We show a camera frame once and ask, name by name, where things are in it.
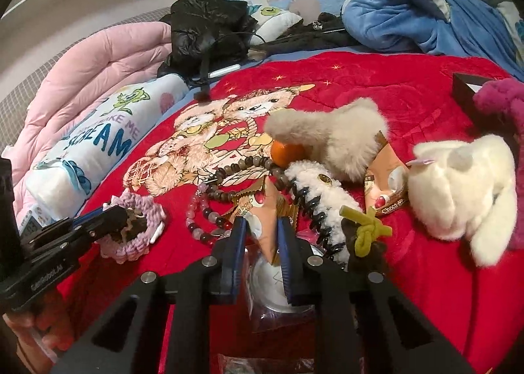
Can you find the black puffer jacket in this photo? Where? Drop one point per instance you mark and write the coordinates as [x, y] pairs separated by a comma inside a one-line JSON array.
[[204, 26]]

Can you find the beige fluffy plush toy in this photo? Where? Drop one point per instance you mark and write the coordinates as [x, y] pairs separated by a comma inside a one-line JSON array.
[[339, 141]]

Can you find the white marker pen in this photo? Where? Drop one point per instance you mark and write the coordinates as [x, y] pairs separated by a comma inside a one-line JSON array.
[[225, 70]]

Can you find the magenta plush bear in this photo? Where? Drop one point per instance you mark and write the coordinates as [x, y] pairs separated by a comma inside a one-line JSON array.
[[503, 112]]

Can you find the white fluffy hair claw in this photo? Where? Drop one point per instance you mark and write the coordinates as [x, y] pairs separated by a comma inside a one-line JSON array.
[[311, 190]]

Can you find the person's left hand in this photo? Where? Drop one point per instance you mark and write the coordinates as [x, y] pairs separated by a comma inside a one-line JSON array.
[[41, 329]]

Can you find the pink quilt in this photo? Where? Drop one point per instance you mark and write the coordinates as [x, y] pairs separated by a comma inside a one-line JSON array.
[[73, 71]]

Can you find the small white printed pillow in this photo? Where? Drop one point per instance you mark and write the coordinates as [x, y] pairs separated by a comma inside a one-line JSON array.
[[274, 18]]

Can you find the dark cloth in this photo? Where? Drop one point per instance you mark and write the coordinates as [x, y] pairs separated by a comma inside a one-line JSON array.
[[311, 36]]

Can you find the white printed bolster pillow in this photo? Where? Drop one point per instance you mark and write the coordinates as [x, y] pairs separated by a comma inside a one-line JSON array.
[[98, 136]]

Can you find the red printed blanket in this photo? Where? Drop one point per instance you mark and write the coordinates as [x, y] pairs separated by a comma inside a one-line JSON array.
[[368, 83]]

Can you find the brown triangular snack packet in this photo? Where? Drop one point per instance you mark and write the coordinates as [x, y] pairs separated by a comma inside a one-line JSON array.
[[387, 186], [262, 214]]

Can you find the black tray box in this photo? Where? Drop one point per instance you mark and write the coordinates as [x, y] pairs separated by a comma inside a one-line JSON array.
[[466, 96]]

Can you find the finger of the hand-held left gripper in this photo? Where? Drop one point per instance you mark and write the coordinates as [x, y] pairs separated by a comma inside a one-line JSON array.
[[82, 238], [88, 217]]

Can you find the white plush toy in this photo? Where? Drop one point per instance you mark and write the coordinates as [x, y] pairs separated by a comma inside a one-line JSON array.
[[454, 194]]

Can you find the blue cartoon printed blanket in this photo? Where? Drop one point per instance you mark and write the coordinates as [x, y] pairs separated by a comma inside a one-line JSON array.
[[393, 10]]

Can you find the pink knitted scrunchie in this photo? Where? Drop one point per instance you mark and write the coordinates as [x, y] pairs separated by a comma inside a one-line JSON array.
[[141, 210]]

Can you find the tangerine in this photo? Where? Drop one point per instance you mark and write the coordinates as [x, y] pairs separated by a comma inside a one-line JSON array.
[[286, 155]]

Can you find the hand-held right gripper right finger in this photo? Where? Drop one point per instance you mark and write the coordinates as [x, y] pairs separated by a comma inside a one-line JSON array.
[[286, 253]]

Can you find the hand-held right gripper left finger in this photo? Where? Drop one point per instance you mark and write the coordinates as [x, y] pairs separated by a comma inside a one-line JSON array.
[[235, 253]]

